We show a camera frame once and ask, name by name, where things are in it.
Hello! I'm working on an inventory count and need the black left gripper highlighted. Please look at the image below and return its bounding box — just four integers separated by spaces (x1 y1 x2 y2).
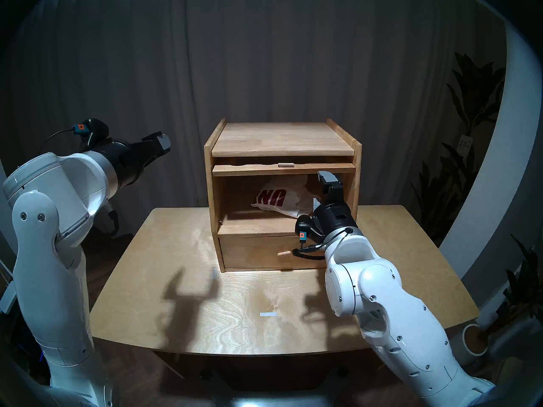
98 132 171 187

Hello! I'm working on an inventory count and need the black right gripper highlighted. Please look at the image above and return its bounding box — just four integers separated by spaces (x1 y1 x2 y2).
313 171 361 243

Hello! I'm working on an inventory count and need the white shirt with red print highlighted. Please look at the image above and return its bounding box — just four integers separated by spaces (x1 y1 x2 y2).
251 175 323 219

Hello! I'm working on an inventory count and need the wooden sliding panel with knob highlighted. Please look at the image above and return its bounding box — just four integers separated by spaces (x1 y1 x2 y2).
212 162 356 176

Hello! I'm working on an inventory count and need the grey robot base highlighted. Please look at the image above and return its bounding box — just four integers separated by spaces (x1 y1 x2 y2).
212 368 344 407

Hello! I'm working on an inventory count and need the wooden drawer with knob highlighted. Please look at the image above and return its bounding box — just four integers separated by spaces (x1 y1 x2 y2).
219 234 336 270

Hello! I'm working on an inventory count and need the wooden cabinet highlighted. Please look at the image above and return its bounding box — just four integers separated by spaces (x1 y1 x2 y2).
204 118 362 273

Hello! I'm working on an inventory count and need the grey curtain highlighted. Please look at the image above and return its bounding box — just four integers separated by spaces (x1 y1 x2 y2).
13 0 501 241

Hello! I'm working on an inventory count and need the tall dark leafy plant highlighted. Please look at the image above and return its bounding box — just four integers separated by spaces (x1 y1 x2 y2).
411 52 507 245

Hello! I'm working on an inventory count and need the white round plant pot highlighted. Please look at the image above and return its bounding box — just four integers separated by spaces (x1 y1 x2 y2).
451 323 490 368

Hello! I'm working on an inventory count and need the white box device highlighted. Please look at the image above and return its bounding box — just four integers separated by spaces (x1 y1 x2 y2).
0 279 17 314

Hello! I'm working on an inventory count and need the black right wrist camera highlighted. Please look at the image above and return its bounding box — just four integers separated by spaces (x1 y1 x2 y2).
295 215 324 244

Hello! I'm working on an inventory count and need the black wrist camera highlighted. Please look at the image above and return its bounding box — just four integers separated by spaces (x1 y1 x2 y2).
295 215 324 244
71 118 110 147

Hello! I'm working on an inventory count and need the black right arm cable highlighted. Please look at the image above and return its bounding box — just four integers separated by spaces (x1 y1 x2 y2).
292 228 353 260

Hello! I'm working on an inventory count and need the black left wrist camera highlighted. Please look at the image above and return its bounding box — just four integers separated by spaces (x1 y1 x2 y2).
71 118 110 147

